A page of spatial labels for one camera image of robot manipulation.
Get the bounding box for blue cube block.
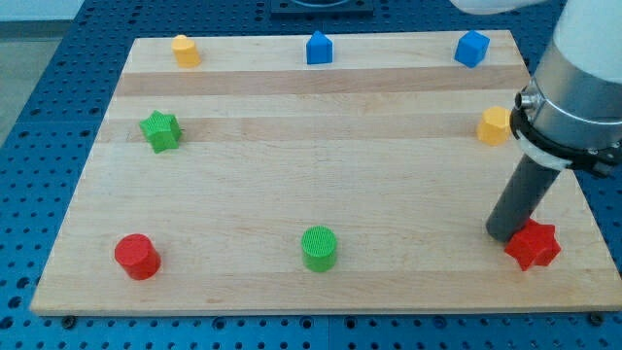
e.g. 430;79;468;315
454;30;490;68

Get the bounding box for red cylinder block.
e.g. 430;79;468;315
114;233;161;280

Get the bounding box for red star block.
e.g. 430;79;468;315
504;219;562;271

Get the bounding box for green cylinder block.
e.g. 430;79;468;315
300;226;337;272

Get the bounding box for green star block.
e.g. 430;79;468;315
139;110;182;154

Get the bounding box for grey cylindrical pointer tool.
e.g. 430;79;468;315
485;156;561;242

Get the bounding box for blue pentagon block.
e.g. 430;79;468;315
305;30;333;65

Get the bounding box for wooden board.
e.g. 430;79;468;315
31;30;621;316

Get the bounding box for yellow hexagon block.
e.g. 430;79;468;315
476;106;511;146

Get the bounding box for yellow heart block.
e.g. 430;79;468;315
171;34;201;68

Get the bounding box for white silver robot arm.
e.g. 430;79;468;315
510;0;621;177

